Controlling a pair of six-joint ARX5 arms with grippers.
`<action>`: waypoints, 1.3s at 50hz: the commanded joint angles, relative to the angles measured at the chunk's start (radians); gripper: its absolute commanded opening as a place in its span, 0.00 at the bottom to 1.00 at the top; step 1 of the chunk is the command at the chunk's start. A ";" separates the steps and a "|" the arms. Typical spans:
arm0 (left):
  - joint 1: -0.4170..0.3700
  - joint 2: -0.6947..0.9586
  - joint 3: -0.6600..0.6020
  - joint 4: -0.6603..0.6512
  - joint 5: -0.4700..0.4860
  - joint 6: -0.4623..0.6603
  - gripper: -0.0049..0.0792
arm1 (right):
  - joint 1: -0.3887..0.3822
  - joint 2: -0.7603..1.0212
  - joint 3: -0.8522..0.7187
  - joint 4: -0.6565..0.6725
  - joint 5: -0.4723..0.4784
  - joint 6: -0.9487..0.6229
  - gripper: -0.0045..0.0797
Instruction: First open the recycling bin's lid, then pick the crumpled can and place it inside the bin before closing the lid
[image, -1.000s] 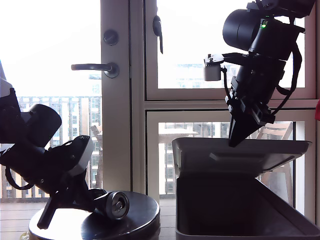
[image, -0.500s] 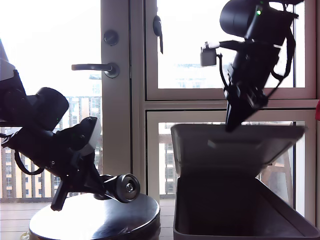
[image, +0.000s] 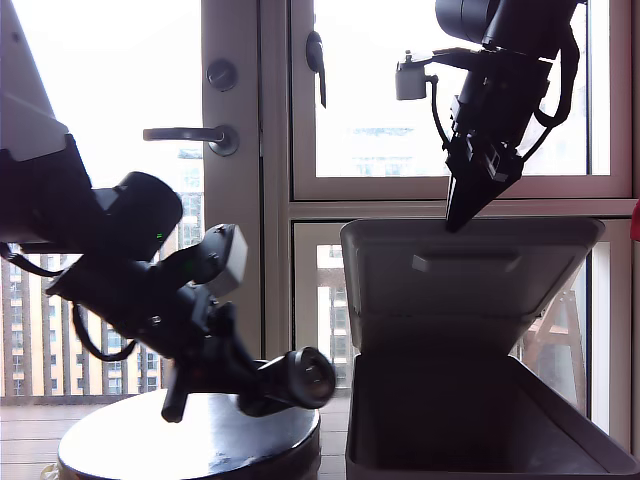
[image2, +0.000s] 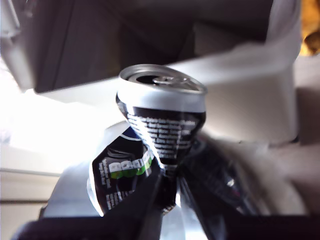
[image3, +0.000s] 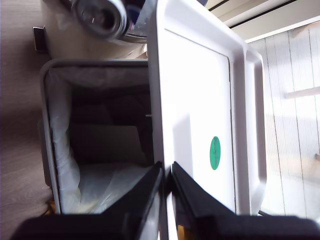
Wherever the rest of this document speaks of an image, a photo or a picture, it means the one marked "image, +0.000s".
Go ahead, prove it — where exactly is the balcony railing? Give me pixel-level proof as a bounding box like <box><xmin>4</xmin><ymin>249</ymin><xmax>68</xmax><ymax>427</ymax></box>
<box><xmin>0</xmin><ymin>254</ymin><xmax>204</xmax><ymax>404</ymax></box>

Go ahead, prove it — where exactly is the black cable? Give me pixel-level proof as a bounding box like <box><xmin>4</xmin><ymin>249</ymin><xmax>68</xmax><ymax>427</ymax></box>
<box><xmin>426</xmin><ymin>74</ymin><xmax>452</xmax><ymax>151</ymax></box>
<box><xmin>514</xmin><ymin>19</ymin><xmax>582</xmax><ymax>161</ymax></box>
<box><xmin>0</xmin><ymin>242</ymin><xmax>66</xmax><ymax>277</ymax></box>
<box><xmin>72</xmin><ymin>304</ymin><xmax>139</xmax><ymax>362</ymax></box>

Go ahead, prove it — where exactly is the metal door lever handle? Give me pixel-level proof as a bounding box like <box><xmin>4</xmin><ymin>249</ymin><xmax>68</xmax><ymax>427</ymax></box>
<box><xmin>142</xmin><ymin>124</ymin><xmax>240</xmax><ymax>157</ymax></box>

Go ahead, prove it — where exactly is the round door lock knob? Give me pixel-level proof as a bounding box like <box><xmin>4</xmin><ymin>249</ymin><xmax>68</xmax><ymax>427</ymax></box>
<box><xmin>207</xmin><ymin>58</ymin><xmax>239</xmax><ymax>92</ymax></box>

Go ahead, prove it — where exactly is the dark window handle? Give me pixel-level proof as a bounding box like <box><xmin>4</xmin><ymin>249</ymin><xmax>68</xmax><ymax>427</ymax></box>
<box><xmin>305</xmin><ymin>30</ymin><xmax>328</xmax><ymax>109</ymax></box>

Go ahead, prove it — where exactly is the black drink can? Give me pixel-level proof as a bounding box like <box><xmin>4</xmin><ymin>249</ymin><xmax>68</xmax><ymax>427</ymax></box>
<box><xmin>257</xmin><ymin>347</ymin><xmax>337</xmax><ymax>409</ymax></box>

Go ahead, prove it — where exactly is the white window frame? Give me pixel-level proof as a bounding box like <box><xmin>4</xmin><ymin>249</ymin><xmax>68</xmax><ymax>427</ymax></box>
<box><xmin>259</xmin><ymin>0</ymin><xmax>640</xmax><ymax>441</ymax></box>

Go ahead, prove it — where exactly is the wooden folding chair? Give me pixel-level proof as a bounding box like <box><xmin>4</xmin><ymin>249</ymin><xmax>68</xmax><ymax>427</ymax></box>
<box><xmin>517</xmin><ymin>289</ymin><xmax>586</xmax><ymax>401</ymax></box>

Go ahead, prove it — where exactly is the arm's grey camera box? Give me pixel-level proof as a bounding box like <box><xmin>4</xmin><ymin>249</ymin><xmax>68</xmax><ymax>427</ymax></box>
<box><xmin>394</xmin><ymin>47</ymin><xmax>484</xmax><ymax>101</ymax></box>
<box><xmin>187</xmin><ymin>223</ymin><xmax>250</xmax><ymax>297</ymax></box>

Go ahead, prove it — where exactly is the grey recycling bin body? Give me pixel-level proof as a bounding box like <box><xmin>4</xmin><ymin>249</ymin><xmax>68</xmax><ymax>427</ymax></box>
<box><xmin>344</xmin><ymin>349</ymin><xmax>640</xmax><ymax>480</ymax></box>

